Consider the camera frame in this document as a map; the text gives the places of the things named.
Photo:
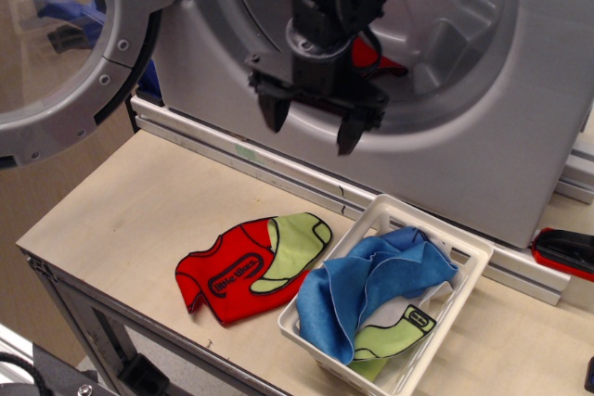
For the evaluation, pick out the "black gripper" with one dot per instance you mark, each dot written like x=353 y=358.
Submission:
x=323 y=77

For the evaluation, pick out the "red cloth with black trim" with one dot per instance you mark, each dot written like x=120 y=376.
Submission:
x=370 y=63

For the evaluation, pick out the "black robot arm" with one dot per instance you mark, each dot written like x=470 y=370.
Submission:
x=329 y=22

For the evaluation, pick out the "grey toy washing machine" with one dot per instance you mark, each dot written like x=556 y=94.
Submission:
x=478 y=131

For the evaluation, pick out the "green toy sock cloth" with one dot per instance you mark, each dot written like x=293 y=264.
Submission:
x=296 y=242

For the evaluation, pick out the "red toy shirt cloth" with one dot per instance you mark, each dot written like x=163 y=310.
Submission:
x=229 y=277

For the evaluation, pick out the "blue cloth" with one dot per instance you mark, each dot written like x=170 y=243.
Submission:
x=330 y=301

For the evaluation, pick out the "white cloth in basket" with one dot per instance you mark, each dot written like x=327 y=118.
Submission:
x=407 y=268

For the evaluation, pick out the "green sock cloth in basket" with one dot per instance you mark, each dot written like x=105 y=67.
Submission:
x=376 y=344

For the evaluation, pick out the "blue object behind door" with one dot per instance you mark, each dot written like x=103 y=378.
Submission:
x=83 y=23

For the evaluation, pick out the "grey round washer door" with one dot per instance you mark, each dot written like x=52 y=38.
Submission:
x=77 y=61

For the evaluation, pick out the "red black clamp tool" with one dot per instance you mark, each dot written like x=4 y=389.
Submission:
x=565 y=251

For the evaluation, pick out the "white aluminium rail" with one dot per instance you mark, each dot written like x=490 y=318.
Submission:
x=508 y=266

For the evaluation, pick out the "grey table frame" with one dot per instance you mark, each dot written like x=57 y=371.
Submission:
x=107 y=329

